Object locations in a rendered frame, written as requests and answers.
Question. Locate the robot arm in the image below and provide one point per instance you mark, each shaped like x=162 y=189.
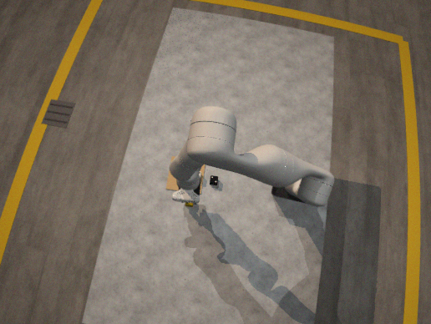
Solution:
x=211 y=142

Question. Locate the tan mat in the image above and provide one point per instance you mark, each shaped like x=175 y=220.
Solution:
x=171 y=182

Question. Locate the black die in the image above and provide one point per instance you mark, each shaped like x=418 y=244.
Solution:
x=213 y=180

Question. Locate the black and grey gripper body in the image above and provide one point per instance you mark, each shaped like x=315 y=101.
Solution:
x=188 y=194

